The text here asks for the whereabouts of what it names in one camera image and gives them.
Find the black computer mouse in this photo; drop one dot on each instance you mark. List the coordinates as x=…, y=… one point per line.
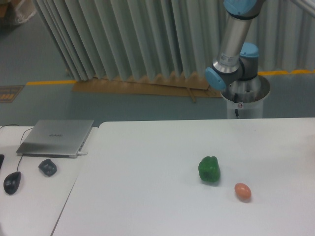
x=12, y=182

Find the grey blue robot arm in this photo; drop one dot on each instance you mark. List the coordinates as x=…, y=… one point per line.
x=236, y=44

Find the flat brown cardboard sheet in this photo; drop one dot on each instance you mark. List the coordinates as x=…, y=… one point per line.
x=193, y=87

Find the silver closed laptop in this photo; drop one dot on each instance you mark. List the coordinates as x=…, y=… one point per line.
x=56, y=138

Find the green bell pepper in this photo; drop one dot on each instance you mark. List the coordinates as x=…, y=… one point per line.
x=209, y=170

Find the brown egg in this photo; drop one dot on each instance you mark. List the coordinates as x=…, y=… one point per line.
x=242, y=191

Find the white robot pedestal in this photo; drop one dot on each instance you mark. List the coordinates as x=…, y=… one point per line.
x=245, y=99

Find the black keyboard edge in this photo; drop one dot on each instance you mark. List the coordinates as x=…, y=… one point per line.
x=1, y=160

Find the clear plastic bag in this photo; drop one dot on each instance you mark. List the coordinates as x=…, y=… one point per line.
x=16, y=12

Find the pale green pleated curtain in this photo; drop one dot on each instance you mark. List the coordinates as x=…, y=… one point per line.
x=134, y=38

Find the small black gadget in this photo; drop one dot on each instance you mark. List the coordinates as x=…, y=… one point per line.
x=48, y=167

